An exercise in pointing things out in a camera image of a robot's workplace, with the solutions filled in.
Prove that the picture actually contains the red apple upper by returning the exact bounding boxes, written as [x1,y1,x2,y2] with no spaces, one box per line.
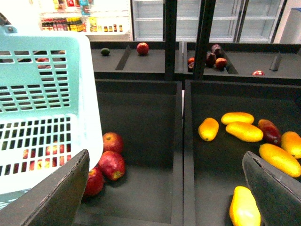
[103,132,124,153]

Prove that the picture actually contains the red apple lower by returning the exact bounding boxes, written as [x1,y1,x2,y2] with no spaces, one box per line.
[83,167,104,198]

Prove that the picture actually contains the dark red mango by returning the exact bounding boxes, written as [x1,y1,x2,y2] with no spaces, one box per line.
[258,119,282,146]

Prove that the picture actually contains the yellow mango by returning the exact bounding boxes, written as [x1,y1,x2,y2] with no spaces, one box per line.
[198,117,219,142]
[221,112,254,125]
[259,143,301,178]
[229,186,261,226]
[226,121,263,143]

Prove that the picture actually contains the green avocado on shelf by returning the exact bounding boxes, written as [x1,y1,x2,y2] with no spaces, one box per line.
[101,48,111,57]

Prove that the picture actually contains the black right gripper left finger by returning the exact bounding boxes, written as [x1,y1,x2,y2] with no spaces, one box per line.
[0,149,90,226]

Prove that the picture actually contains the turquoise plastic shopping basket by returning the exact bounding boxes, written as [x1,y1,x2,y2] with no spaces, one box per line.
[0,25,103,208]

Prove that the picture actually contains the red apple middle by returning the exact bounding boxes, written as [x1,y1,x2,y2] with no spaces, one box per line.
[98,151,126,181]

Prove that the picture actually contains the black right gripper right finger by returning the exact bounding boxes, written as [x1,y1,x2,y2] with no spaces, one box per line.
[242,151,301,226]

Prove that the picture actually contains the red apple on shelf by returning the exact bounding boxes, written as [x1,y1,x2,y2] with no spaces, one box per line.
[136,42,149,56]

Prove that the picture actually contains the yellow mango right edge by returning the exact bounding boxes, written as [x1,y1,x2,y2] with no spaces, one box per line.
[281,131,301,159]

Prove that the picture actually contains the yellow mango top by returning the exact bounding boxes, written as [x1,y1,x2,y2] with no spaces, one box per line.
[221,112,254,125]

